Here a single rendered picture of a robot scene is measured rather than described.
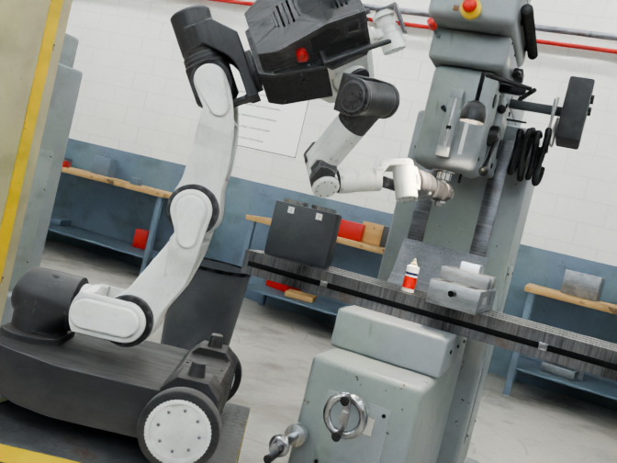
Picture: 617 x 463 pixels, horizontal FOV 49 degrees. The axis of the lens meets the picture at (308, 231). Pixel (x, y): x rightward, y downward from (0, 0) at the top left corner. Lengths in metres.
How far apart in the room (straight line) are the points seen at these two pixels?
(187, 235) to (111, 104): 6.43
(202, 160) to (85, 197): 6.39
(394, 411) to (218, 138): 0.86
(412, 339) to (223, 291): 2.01
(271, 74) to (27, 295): 0.88
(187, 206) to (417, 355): 0.77
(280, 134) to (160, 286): 5.27
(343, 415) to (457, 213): 1.09
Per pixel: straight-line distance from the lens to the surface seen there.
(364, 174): 1.96
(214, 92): 1.83
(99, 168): 7.73
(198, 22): 1.90
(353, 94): 1.72
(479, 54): 2.16
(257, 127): 7.17
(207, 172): 1.85
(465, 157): 2.14
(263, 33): 1.80
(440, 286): 2.01
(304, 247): 2.30
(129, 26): 8.30
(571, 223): 6.40
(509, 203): 2.57
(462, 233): 2.58
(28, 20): 2.99
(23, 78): 3.00
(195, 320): 3.86
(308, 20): 1.76
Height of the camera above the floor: 1.10
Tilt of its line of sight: 2 degrees down
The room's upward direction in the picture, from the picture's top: 13 degrees clockwise
